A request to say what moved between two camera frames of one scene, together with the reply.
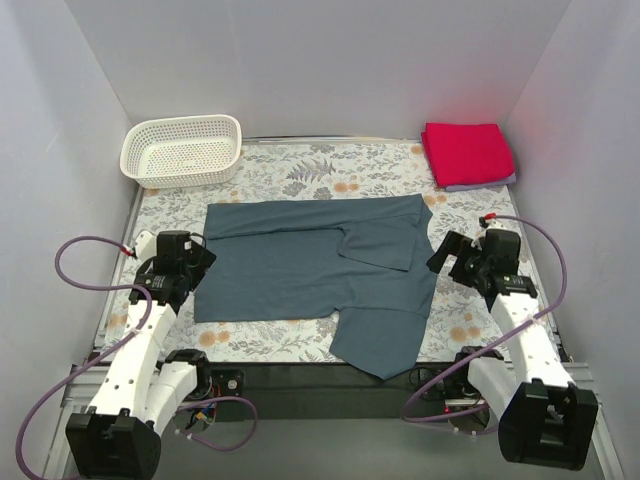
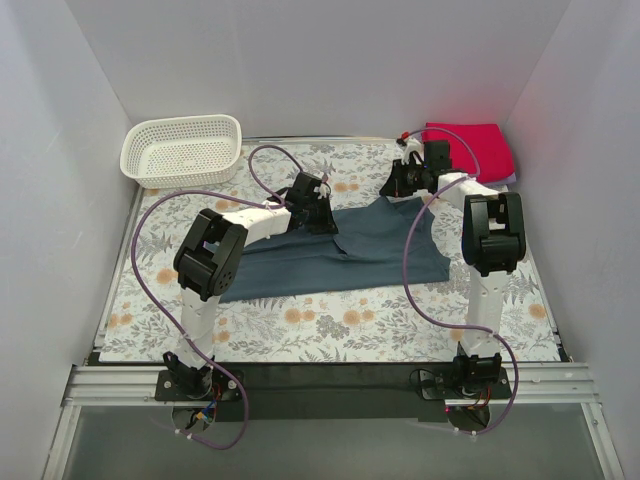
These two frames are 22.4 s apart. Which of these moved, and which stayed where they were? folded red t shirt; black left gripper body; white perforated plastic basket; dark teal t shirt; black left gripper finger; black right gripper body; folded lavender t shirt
Moved: dark teal t shirt; black right gripper body; black left gripper body; black left gripper finger
Stayed: white perforated plastic basket; folded lavender t shirt; folded red t shirt
